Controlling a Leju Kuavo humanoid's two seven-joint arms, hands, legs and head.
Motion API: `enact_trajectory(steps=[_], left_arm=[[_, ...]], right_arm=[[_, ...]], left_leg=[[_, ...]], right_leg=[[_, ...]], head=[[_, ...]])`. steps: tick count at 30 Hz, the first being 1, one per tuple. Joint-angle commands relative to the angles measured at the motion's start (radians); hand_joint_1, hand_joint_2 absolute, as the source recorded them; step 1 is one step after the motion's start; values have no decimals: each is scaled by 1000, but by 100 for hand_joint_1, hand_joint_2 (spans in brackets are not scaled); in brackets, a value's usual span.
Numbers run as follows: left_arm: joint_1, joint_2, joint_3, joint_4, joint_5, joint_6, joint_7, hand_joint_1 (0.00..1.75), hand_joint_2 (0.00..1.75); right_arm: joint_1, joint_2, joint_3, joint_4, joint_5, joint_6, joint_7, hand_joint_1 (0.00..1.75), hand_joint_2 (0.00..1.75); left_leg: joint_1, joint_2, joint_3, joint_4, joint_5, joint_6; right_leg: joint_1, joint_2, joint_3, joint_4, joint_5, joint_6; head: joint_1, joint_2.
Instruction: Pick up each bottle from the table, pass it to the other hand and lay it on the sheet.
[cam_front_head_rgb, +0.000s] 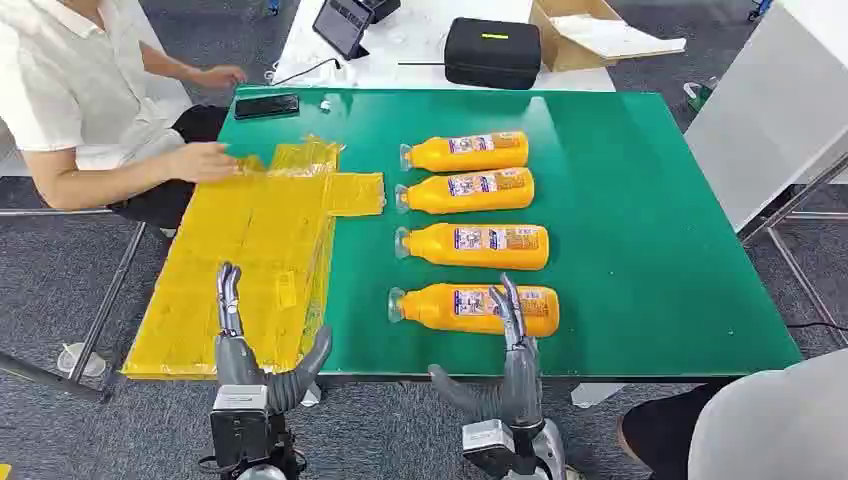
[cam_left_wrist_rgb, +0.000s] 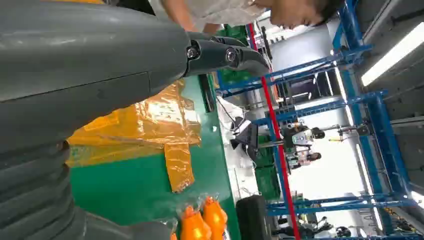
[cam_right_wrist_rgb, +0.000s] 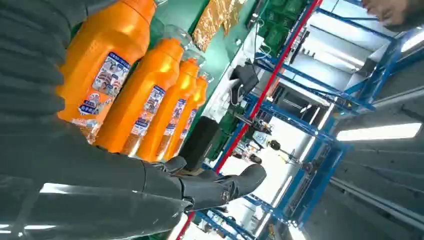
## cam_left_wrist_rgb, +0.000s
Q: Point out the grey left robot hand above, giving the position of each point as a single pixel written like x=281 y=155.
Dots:
x=82 y=49

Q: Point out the orange drink bottle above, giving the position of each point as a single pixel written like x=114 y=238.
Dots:
x=173 y=236
x=193 y=227
x=215 y=218

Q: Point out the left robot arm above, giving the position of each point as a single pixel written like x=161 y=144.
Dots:
x=30 y=198

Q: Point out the yellow plastic sheet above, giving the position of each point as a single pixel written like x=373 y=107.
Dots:
x=149 y=122

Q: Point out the black smartphone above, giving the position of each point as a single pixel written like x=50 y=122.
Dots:
x=208 y=96

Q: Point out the person in white shirt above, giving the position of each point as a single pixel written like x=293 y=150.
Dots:
x=215 y=10

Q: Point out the green table mat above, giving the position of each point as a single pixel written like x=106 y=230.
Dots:
x=132 y=188

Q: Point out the green plastic crate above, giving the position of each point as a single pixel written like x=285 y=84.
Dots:
x=266 y=180
x=236 y=76

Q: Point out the black tablet on stand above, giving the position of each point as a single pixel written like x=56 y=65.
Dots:
x=250 y=139

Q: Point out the white table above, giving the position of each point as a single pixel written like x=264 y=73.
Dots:
x=243 y=180

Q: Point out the red pole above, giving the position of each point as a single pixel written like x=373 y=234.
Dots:
x=281 y=155

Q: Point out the background person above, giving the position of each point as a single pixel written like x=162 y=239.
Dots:
x=306 y=158

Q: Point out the long ceiling light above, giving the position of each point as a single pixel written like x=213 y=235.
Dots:
x=391 y=56

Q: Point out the blue metal frame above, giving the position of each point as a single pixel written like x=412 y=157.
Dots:
x=381 y=116

